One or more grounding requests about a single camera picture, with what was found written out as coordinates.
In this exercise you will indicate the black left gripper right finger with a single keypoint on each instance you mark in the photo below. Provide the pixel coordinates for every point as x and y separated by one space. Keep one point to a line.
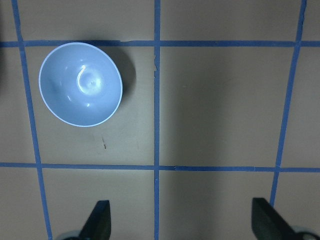
267 224

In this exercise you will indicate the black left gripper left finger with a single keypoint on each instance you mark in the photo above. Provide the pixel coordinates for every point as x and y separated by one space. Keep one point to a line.
98 225

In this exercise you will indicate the blue bowl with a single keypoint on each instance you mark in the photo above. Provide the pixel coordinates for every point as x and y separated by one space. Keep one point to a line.
80 84

